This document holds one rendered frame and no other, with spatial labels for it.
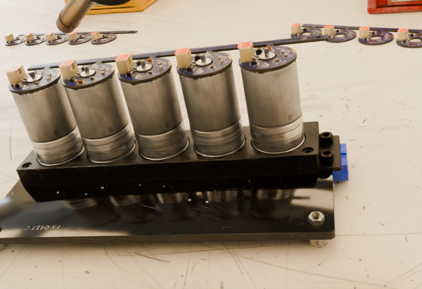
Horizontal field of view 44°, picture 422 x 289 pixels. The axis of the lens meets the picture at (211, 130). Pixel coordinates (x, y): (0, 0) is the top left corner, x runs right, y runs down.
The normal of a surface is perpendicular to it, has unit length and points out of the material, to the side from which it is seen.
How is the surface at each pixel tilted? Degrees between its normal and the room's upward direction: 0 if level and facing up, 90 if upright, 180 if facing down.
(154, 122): 90
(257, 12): 0
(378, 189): 0
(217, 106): 90
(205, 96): 90
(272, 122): 90
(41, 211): 0
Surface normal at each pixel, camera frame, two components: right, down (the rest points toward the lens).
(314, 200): -0.18, -0.86
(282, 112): 0.22, 0.44
